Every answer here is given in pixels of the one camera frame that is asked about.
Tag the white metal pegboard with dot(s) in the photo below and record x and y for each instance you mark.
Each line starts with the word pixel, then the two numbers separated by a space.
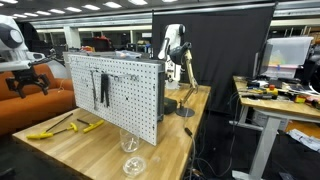
pixel 133 100

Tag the black pouch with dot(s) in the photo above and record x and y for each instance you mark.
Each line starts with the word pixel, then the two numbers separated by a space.
pixel 170 106

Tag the wooden desk with white legs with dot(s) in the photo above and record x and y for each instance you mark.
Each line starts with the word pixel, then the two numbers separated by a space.
pixel 266 105

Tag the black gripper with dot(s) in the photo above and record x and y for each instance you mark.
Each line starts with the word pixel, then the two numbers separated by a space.
pixel 28 76

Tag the wooden jointed desk lamp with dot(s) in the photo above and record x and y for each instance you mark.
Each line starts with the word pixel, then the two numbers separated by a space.
pixel 190 70

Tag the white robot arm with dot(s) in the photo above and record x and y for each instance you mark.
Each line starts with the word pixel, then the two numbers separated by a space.
pixel 13 50

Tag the clear plastic tub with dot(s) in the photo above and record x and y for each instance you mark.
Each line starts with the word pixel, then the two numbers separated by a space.
pixel 128 54

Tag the yellow emergency stop box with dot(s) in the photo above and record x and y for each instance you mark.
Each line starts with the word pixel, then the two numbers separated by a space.
pixel 271 90

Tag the black curtain partition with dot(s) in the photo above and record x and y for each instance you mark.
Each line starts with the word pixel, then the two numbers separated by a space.
pixel 226 56

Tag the long double-prong pegboard hook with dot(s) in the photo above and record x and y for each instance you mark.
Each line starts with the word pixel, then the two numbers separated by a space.
pixel 126 77

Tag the clear plastic storage bin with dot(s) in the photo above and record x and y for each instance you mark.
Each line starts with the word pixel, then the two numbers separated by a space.
pixel 286 53

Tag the orange sofa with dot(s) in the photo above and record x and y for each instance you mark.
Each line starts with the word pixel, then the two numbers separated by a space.
pixel 30 106

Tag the ceiling light panel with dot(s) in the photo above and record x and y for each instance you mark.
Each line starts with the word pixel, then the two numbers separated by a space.
pixel 137 2
pixel 73 9
pixel 91 7
pixel 56 11
pixel 112 4

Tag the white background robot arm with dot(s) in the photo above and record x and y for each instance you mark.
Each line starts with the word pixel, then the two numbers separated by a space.
pixel 173 35

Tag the dark computer monitor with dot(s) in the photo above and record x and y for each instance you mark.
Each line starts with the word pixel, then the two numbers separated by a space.
pixel 259 61

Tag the black pliers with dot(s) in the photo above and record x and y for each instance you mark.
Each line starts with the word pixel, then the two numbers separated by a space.
pixel 105 90

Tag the white papers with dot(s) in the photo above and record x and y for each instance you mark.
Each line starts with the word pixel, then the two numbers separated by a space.
pixel 305 140

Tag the long silver combination wrench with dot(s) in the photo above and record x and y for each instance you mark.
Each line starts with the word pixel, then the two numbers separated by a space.
pixel 93 83

